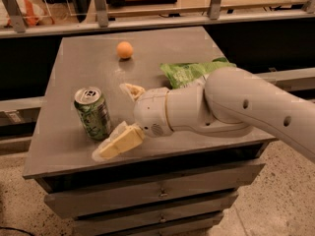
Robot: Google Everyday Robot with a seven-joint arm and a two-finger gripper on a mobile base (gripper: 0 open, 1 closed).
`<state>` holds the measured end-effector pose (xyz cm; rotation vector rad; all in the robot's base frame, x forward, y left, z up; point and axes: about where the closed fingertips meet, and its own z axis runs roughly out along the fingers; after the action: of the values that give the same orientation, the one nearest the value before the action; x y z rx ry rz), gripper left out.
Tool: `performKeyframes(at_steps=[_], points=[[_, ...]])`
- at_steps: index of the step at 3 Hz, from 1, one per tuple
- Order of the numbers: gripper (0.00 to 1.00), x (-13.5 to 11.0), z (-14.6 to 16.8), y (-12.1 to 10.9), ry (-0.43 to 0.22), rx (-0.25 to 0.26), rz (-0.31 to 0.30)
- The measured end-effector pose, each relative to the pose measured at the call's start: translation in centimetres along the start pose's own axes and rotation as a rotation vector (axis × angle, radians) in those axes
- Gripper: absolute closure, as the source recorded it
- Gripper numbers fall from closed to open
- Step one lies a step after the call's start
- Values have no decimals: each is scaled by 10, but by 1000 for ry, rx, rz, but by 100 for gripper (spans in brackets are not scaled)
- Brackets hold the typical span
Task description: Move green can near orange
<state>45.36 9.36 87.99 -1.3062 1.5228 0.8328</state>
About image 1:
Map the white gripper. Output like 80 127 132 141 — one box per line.
92 84 172 162

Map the green soda can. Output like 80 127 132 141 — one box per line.
74 87 111 141

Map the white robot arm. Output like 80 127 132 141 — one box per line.
92 67 315 161

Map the green chip bag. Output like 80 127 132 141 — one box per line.
159 57 235 89

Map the orange fruit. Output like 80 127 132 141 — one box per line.
116 41 133 59

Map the grey drawer cabinet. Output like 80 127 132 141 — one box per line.
22 26 283 236

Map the top drawer knob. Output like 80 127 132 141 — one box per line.
158 189 168 199

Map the orange white cloth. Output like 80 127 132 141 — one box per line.
0 0 46 27

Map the grey metal bracket middle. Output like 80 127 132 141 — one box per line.
94 0 108 28

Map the grey metal bracket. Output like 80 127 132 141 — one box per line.
94 0 108 28
207 0 221 20
2 0 27 32

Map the grey metal bracket right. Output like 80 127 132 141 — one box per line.
207 0 221 20

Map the grey metal bracket left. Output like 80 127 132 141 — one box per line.
2 0 27 32

